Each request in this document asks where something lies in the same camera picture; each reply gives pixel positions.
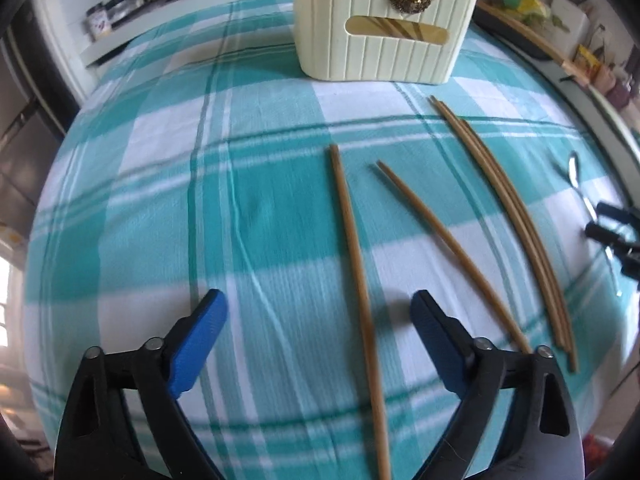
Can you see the grey refrigerator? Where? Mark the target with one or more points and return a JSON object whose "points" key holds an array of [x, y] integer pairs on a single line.
{"points": [[20, 150]]}

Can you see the white knife block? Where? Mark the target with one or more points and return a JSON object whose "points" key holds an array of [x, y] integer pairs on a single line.
{"points": [[570, 17]]}

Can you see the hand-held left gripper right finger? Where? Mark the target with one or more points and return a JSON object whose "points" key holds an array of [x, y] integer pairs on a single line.
{"points": [[440, 347]]}

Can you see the wooden cutting board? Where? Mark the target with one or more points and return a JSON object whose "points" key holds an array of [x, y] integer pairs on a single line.
{"points": [[550, 55]]}

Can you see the glass spice jar white label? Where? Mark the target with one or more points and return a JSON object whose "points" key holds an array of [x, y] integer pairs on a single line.
{"points": [[97, 24]]}

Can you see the yellow green plastic bags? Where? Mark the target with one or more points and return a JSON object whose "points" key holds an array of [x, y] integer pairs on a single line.
{"points": [[525, 7]]}

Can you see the pink cup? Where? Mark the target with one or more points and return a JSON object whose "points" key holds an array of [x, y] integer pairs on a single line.
{"points": [[615, 87]]}

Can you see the metal spoon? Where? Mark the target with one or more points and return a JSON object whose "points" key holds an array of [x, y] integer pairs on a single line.
{"points": [[573, 170]]}

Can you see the clear seasoning box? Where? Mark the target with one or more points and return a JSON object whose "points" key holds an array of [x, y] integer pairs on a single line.
{"points": [[125, 12]]}

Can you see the yellow printed cup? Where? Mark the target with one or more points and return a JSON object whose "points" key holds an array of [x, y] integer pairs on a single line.
{"points": [[587, 62]]}

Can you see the cream ribbed utensil holder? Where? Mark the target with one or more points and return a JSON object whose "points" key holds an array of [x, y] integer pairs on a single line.
{"points": [[350, 50]]}

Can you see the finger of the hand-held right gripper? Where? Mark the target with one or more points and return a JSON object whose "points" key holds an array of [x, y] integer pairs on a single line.
{"points": [[620, 212], [612, 240]]}

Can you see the teal checked tablecloth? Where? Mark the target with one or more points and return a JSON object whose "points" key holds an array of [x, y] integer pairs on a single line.
{"points": [[150, 210]]}

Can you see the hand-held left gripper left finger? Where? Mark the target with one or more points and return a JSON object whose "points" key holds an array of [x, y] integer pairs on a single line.
{"points": [[197, 345]]}

